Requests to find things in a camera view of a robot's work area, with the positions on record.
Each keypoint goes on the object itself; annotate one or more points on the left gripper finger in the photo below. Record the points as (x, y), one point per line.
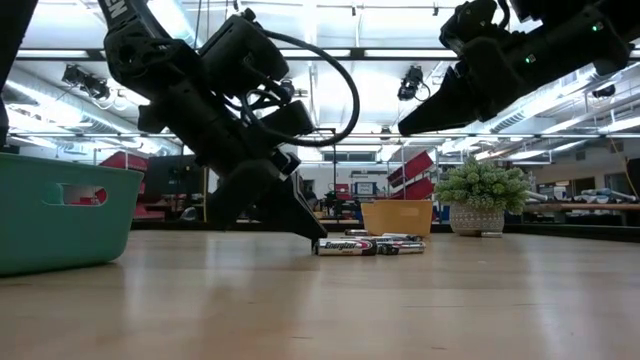
(287, 210)
(310, 215)

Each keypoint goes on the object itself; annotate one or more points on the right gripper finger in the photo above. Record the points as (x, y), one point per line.
(450, 107)
(445, 80)

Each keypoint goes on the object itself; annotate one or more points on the silver Energizer battery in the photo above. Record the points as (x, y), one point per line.
(345, 247)
(365, 238)
(405, 236)
(402, 247)

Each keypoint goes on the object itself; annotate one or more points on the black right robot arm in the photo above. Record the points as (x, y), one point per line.
(600, 40)

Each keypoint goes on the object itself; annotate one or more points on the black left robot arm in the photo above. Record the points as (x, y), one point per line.
(150, 60)

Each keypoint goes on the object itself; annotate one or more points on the black background monitor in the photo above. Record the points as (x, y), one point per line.
(175, 175)

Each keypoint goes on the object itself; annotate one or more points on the green potted succulent plant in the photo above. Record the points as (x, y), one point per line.
(482, 185)

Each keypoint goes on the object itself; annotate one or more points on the yellow plastic basket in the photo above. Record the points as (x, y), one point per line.
(397, 217)

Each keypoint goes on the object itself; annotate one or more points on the red cabinet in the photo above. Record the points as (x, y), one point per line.
(125, 162)

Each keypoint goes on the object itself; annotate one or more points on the wooden workbench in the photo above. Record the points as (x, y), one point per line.
(580, 206)

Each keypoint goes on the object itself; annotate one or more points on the teal plastic basket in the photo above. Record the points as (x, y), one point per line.
(60, 235)

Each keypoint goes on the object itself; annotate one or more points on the black overhead crossbar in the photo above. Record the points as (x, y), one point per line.
(60, 54)

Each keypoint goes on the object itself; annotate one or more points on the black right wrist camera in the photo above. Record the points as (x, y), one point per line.
(475, 25)

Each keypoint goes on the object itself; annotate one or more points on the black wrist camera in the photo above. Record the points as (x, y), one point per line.
(475, 25)
(240, 50)

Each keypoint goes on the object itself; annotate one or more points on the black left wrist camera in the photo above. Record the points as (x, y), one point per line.
(240, 50)

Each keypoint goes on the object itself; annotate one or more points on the black aluminium table frame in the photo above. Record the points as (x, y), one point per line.
(575, 232)

